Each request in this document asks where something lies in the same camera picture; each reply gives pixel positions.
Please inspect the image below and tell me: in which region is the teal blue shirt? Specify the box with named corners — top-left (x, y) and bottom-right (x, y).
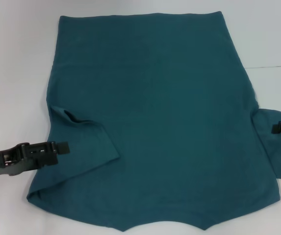
top-left (26, 10), bottom-right (281, 232)

